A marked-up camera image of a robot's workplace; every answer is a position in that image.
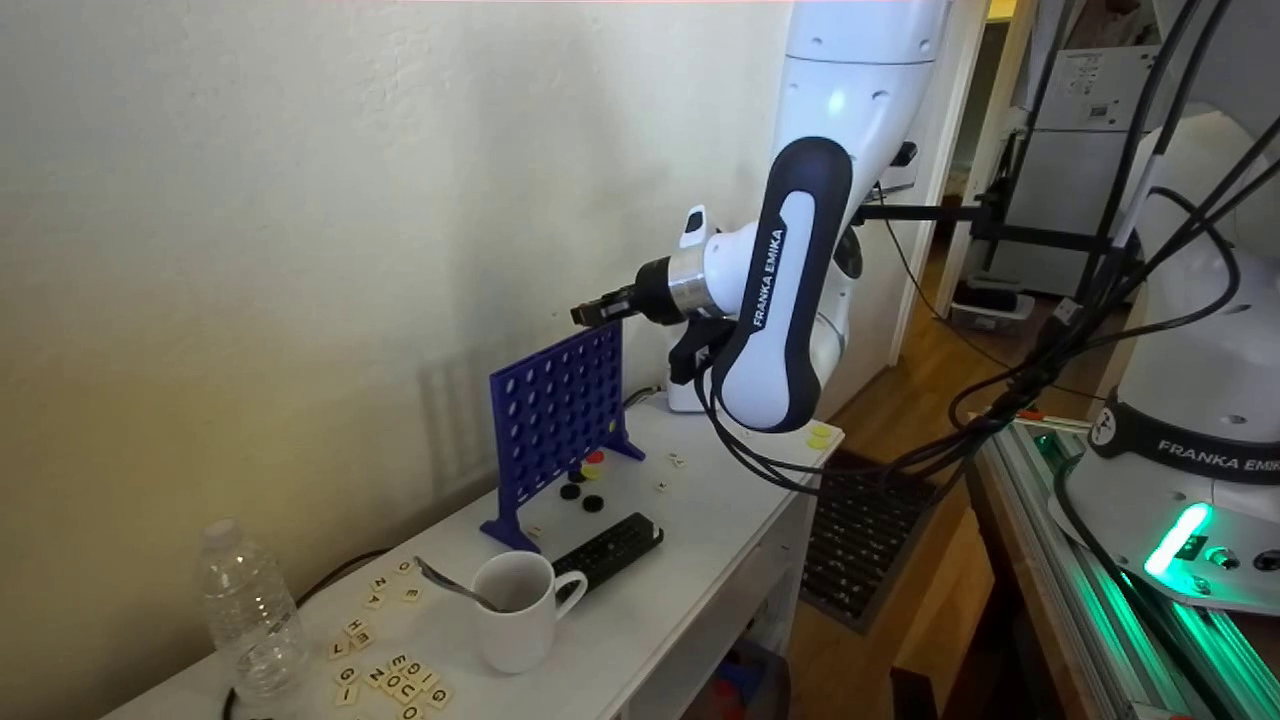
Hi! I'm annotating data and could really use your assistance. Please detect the aluminium mounting rails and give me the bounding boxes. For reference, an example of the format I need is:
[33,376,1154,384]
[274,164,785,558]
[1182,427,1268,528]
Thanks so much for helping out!
[977,403,1280,720]

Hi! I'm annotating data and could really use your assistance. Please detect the blue red plastic toy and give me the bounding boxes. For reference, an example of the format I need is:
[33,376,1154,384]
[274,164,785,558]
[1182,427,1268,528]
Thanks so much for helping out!
[694,637,791,720]

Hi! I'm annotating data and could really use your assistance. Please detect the red black clamp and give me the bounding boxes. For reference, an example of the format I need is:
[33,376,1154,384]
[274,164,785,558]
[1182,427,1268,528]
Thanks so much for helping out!
[1009,372,1057,424]

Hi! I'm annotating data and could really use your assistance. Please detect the thin black cable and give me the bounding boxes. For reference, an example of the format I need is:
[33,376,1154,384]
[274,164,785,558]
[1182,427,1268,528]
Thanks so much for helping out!
[216,541,394,720]

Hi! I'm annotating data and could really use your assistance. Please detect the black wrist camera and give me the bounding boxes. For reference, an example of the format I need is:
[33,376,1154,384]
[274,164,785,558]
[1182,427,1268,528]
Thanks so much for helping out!
[668,313,737,393]

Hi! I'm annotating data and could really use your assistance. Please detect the white ceramic mug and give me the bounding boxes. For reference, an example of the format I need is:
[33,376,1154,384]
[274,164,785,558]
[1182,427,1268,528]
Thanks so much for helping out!
[471,549,592,677]

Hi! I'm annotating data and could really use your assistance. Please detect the clear plastic bottle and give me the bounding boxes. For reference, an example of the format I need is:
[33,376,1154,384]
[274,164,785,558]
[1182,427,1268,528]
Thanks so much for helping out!
[194,514,307,712]

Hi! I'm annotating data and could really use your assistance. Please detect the black remote control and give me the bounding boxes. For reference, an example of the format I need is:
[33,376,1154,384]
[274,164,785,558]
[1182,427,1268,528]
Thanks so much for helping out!
[546,506,668,591]

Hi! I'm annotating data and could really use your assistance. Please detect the white metal cabinet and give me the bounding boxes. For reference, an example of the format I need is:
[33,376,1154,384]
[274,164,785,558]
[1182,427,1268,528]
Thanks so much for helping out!
[998,36,1211,303]

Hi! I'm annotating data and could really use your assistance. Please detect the white side table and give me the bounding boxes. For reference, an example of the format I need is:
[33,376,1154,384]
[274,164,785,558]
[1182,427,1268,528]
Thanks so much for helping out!
[105,384,846,720]

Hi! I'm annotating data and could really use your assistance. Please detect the black camera stand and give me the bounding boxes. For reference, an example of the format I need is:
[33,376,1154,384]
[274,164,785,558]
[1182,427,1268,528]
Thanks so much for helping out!
[852,166,1154,322]

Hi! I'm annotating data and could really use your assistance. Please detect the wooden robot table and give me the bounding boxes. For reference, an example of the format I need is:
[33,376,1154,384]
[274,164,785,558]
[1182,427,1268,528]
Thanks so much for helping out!
[960,420,1115,720]

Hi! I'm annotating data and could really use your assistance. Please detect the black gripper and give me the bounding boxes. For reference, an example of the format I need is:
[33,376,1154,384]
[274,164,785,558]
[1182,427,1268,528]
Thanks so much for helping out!
[569,255,678,330]

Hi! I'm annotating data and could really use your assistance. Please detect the black floor vent grille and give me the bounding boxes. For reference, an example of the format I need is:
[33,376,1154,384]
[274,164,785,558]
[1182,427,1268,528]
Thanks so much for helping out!
[794,444,943,632]

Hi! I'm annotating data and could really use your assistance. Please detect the blue connect four gameboard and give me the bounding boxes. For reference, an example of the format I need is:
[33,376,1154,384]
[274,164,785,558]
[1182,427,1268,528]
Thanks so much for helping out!
[475,313,646,556]

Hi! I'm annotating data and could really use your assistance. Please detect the metal spoon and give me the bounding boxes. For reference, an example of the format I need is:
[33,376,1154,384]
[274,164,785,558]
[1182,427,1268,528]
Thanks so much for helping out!
[409,552,505,617]

